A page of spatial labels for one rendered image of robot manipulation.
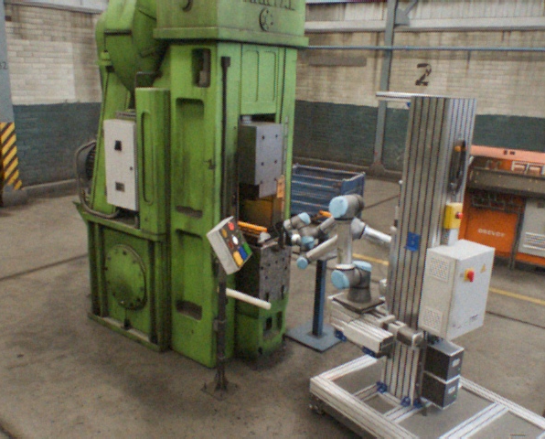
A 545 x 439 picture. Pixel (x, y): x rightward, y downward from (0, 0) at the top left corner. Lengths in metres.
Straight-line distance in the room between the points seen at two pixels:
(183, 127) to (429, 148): 1.71
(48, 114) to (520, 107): 8.11
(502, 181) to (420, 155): 3.68
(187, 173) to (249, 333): 1.28
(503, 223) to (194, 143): 4.22
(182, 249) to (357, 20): 8.92
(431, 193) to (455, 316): 0.67
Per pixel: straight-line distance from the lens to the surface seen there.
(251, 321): 4.12
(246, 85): 3.82
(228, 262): 3.32
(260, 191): 3.81
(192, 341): 4.21
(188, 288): 4.14
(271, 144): 3.84
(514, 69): 10.94
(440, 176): 3.03
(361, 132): 12.00
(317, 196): 7.77
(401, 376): 3.51
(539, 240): 6.90
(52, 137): 9.76
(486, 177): 6.75
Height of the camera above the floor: 2.14
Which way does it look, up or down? 16 degrees down
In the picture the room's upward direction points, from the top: 2 degrees clockwise
